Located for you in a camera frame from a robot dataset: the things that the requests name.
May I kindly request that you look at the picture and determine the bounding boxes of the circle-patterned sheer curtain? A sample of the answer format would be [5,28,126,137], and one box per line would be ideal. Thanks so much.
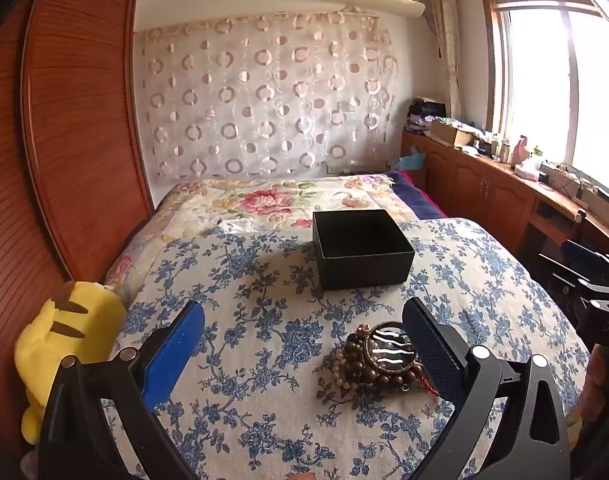
[133,7,400,181]

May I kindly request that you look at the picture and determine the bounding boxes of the brown bead bracelet red tassel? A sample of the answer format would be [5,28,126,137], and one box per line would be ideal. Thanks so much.
[335,327,441,398]

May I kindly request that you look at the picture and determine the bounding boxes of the pile of dark clothes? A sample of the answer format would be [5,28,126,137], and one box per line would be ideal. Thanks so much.
[407,97,448,136]

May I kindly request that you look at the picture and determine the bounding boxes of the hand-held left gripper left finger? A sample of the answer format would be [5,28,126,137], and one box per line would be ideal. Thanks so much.
[38,300,206,480]

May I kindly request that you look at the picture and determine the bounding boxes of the black square box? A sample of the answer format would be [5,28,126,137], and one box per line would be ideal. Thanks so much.
[312,209,416,292]

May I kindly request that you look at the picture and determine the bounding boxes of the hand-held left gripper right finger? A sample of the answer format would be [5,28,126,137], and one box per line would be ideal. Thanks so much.
[402,297,571,480]

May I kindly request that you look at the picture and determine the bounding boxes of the dark blue blanket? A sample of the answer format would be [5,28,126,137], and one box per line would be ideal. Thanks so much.
[385,170,448,221]

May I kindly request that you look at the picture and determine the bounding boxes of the long wooden cabinet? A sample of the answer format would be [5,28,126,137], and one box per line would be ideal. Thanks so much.
[401,130,609,271]

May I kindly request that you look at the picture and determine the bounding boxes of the blue floral quilt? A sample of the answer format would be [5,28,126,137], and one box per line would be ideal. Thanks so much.
[102,217,585,480]

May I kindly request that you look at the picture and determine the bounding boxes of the round black white-striped ornament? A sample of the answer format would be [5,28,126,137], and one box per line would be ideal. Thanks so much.
[363,325,419,373]

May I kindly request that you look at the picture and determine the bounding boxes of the pale pearl bracelet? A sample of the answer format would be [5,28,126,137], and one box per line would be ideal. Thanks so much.
[329,347,358,390]

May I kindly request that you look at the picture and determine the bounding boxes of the pale window curtain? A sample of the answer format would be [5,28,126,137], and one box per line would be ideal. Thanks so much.
[427,0,465,121]

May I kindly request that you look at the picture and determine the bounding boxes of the white power strip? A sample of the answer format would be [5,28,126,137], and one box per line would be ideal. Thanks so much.
[539,160,609,206]

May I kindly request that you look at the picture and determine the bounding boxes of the pink floral bedsheet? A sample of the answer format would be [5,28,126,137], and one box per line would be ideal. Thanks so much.
[104,172,420,291]

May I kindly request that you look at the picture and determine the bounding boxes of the open cardboard box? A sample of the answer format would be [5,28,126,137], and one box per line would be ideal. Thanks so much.
[429,119,478,147]

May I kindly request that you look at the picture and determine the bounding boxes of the wooden-framed window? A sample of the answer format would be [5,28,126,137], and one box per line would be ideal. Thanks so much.
[479,0,609,201]

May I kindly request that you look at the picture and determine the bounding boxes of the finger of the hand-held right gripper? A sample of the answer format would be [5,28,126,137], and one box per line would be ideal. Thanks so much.
[559,239,609,275]
[539,254,609,302]

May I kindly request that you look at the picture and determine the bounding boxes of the teal bag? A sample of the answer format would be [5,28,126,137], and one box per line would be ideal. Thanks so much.
[389,146,426,173]

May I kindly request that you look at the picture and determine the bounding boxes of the pink figurine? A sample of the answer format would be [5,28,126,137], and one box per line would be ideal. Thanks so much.
[512,135,533,166]

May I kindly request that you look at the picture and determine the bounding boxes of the person's right hand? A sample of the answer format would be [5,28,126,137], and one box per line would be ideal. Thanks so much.
[579,345,609,426]

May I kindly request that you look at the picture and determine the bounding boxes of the yellow plush toy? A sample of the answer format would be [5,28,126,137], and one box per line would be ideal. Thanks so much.
[14,281,128,446]

